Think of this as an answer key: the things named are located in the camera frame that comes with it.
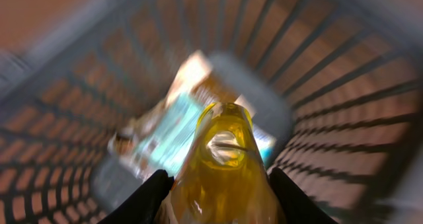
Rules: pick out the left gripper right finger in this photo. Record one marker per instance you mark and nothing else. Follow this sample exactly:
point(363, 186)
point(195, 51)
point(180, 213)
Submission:
point(297, 206)

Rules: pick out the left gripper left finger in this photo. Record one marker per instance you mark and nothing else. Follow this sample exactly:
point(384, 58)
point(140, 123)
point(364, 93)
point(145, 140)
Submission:
point(142, 206)

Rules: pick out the teal tissue pack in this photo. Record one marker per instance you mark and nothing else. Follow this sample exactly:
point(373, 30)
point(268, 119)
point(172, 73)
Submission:
point(167, 146)

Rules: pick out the yellow dish soap bottle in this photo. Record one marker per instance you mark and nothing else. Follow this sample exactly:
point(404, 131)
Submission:
point(223, 179)

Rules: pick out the brown white snack bag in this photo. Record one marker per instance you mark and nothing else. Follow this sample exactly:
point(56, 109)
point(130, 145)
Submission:
point(197, 77)

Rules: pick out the grey plastic shopping basket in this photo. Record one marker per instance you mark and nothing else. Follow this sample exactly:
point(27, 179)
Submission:
point(342, 95)

